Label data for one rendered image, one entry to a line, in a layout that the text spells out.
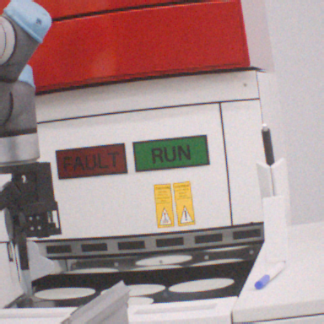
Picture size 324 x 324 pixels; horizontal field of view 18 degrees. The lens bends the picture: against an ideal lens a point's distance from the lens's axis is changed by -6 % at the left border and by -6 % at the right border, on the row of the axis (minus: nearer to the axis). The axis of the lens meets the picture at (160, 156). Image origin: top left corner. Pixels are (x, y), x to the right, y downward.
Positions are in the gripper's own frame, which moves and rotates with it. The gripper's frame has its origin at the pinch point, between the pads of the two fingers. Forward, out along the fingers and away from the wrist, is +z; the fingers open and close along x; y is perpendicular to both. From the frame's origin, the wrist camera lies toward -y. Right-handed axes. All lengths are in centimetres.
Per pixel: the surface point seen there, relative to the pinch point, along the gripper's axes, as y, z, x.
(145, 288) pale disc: 19.0, 1.5, -4.4
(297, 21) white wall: 114, -48, 124
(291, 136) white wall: 108, -13, 127
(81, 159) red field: 14.5, -19.1, 7.9
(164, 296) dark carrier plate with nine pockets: 18.9, 1.5, -14.2
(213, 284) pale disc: 27.7, 1.5, -11.3
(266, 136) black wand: 26, -21, -40
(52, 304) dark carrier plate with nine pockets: 2.9, 1.6, -7.9
